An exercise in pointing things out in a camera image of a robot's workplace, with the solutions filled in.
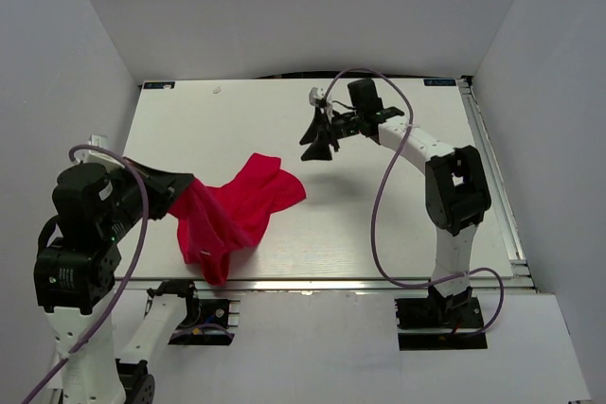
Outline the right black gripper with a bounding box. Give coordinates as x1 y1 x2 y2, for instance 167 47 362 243
298 108 362 163

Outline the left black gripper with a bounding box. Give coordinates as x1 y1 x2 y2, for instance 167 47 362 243
98 155 194 239

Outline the red t-shirt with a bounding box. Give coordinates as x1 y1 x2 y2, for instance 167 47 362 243
169 153 306 286

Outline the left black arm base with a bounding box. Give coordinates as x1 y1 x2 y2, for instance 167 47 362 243
146 279 234 346

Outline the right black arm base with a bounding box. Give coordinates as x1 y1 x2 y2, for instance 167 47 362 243
395 297 488 352

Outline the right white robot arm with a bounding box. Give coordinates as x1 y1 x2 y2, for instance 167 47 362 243
299 79 491 327

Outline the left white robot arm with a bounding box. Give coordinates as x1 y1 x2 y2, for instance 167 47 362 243
33 162 200 403

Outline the left blue corner label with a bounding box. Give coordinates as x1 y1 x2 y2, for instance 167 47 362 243
142 81 176 90

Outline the blue corner label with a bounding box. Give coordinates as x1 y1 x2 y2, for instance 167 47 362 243
142 81 176 90
423 78 457 87

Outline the right blue corner label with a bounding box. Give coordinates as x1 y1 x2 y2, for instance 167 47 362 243
423 78 457 87

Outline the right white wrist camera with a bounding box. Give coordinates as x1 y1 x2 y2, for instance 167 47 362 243
308 87 327 109

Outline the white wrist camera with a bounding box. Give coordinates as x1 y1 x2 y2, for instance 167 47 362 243
68 133 123 172
308 87 327 109

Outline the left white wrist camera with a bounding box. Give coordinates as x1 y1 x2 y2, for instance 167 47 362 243
68 133 123 172

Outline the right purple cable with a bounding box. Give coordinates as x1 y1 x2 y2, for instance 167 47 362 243
324 67 506 340

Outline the aluminium front table rail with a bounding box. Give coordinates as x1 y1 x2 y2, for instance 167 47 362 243
126 275 536 300

